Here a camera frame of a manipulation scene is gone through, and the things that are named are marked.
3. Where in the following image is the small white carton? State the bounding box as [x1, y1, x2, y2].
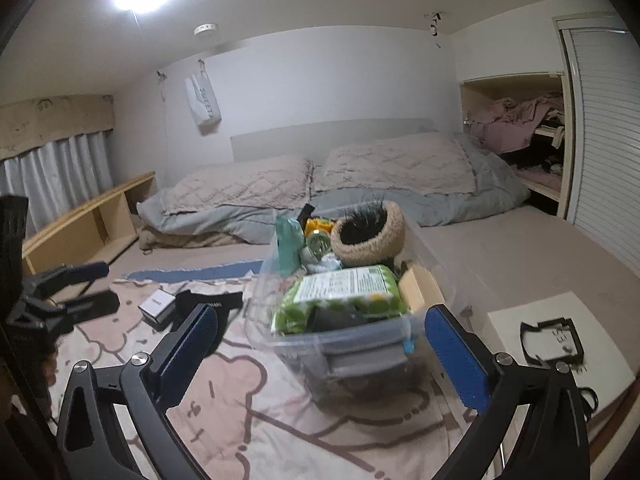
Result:
[138, 289, 177, 332]

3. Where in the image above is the white hanging bag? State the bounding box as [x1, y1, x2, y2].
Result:
[184, 72, 222, 136]

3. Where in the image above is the pink clothes pile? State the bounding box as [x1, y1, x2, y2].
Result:
[470, 91, 566, 156]

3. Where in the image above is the teal wipes packet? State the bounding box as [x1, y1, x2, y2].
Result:
[275, 217, 307, 277]

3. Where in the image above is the clear plastic storage box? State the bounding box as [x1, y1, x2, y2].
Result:
[250, 210, 473, 408]

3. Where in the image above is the ceiling hook cord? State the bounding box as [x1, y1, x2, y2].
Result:
[422, 10, 446, 51]

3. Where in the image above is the light wooden block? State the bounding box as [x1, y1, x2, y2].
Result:
[400, 260, 441, 316]

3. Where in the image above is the green wet wipes packet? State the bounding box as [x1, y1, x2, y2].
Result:
[271, 265, 401, 337]

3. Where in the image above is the beige fuzzy round basket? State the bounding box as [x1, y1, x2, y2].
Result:
[331, 201, 406, 268]

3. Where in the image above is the pink printed blanket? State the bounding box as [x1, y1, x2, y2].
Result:
[50, 260, 481, 480]

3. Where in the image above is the yellow toy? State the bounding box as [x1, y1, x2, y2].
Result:
[305, 217, 335, 238]

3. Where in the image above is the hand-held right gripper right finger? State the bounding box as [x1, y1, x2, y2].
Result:
[424, 304, 591, 480]

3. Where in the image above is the clear green bottle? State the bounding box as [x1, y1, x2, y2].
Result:
[305, 235, 333, 266]

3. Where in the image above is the beige textured pillow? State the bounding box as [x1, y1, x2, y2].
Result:
[314, 132, 476, 196]
[165, 155, 313, 216]

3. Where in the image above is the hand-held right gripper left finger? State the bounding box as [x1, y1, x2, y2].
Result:
[55, 304, 219, 480]

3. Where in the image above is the beige curtain valance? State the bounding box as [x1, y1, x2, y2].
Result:
[0, 94, 117, 161]

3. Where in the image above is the black clothes pile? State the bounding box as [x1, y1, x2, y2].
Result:
[505, 135, 563, 171]

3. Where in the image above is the black sock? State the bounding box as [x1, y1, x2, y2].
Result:
[172, 289, 244, 361]

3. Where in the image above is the white paper with black frame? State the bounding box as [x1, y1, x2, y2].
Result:
[487, 290, 601, 413]

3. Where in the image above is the wooden closet niche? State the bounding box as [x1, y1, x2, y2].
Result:
[457, 72, 573, 218]

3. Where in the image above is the black feather hair accessory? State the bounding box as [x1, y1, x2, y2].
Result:
[340, 199, 388, 246]

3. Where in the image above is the grey curtain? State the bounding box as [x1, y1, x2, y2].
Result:
[0, 132, 113, 241]

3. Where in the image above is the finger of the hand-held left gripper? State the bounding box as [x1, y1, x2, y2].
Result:
[22, 261, 110, 306]
[47, 290, 121, 331]

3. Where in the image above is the light wooden shelf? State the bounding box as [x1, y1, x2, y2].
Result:
[21, 171, 157, 276]

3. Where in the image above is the white slatted closet door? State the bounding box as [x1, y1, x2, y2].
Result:
[552, 12, 640, 271]

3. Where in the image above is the grey duvet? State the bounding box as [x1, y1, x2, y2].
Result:
[136, 132, 531, 248]

